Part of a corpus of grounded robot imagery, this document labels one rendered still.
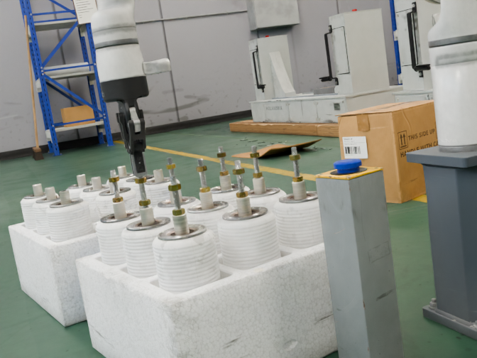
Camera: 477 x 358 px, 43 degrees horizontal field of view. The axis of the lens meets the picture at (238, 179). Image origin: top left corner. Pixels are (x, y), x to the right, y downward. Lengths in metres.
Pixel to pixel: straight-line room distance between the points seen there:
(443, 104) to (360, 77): 3.15
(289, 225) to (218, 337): 0.24
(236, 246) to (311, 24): 7.28
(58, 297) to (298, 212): 0.60
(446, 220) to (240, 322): 0.38
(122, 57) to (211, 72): 6.56
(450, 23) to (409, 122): 1.06
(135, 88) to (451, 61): 0.50
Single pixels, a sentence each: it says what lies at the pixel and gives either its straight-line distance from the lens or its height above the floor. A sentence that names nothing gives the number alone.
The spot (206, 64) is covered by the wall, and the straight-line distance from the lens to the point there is 7.51.
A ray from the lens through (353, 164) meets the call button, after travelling 0.87.
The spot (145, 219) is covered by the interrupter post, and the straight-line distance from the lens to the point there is 1.02.
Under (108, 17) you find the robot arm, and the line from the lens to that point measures 0.98.
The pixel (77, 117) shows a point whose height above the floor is 0.34.
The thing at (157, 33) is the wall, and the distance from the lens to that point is 7.37.
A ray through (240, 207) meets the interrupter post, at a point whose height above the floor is 0.27.
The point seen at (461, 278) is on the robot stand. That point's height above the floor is 0.10.
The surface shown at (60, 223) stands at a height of 0.22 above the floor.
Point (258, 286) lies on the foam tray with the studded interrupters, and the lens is 0.93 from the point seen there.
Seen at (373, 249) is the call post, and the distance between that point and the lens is 0.89.
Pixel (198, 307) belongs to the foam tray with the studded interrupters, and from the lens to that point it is 0.87.
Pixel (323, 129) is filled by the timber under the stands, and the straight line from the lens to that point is 4.25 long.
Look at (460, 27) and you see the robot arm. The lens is 1.02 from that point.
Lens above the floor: 0.46
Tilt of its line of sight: 9 degrees down
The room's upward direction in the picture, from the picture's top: 9 degrees counter-clockwise
